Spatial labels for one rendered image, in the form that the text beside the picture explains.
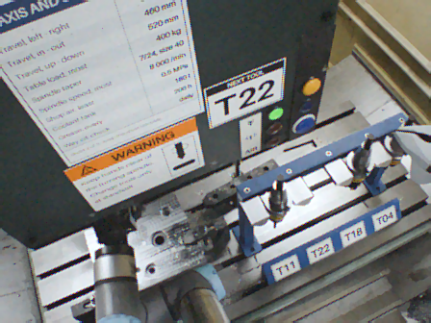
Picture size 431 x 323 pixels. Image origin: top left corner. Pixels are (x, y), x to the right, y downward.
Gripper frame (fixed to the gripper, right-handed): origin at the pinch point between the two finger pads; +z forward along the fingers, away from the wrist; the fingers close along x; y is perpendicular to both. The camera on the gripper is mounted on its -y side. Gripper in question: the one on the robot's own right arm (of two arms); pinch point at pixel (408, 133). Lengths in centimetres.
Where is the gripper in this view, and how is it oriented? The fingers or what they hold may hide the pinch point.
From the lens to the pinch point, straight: 50.0
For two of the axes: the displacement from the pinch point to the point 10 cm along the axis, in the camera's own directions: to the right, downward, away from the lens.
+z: -8.1, -4.7, 3.6
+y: 0.8, 5.2, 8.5
